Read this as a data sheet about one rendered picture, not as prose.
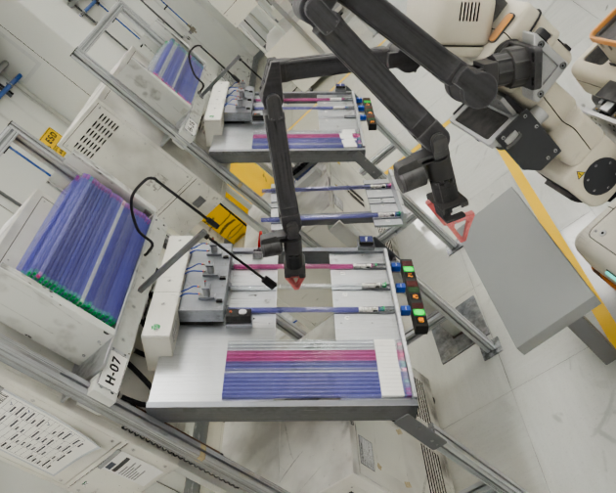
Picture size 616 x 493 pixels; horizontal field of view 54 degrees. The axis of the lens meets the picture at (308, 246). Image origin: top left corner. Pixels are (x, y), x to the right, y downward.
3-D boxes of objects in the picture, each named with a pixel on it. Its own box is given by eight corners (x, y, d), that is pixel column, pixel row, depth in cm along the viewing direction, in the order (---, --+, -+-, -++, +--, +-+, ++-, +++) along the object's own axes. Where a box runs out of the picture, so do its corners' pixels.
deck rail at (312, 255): (384, 260, 219) (385, 246, 215) (384, 264, 217) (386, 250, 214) (186, 261, 217) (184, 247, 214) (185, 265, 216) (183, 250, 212)
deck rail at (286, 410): (415, 414, 164) (417, 399, 160) (416, 420, 162) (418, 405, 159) (150, 416, 162) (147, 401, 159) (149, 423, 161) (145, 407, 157)
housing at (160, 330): (197, 267, 216) (193, 235, 208) (175, 371, 177) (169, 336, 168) (174, 267, 216) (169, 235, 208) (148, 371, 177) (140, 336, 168)
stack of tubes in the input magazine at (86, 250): (152, 218, 202) (82, 167, 190) (115, 324, 161) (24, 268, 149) (129, 240, 207) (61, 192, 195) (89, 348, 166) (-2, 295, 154)
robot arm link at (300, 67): (258, 62, 156) (253, 55, 165) (264, 113, 162) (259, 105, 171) (423, 41, 162) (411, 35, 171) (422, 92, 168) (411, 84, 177)
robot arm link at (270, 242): (298, 222, 179) (292, 210, 187) (259, 228, 178) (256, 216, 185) (301, 257, 185) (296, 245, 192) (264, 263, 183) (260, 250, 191)
